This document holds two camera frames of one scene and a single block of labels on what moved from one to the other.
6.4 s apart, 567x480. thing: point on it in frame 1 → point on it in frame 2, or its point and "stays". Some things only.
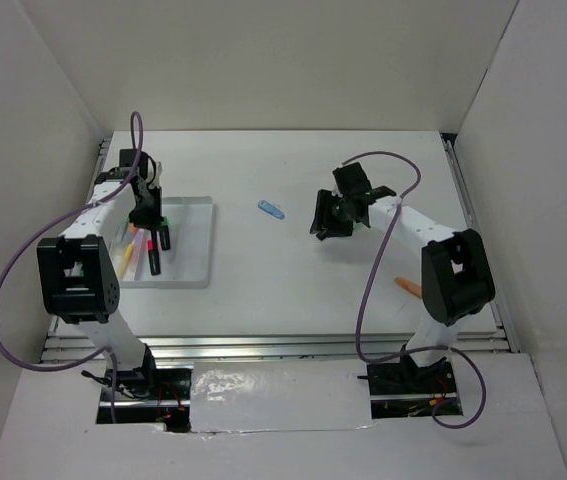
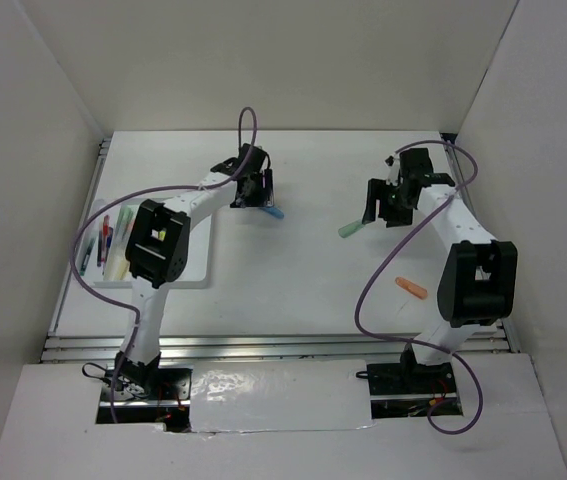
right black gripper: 323,218 → 377,189
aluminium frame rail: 477,248 stays
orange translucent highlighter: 410,286 stays
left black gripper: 153,219 → 264,196
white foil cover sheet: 279,395 stays
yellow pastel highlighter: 125,262 stays
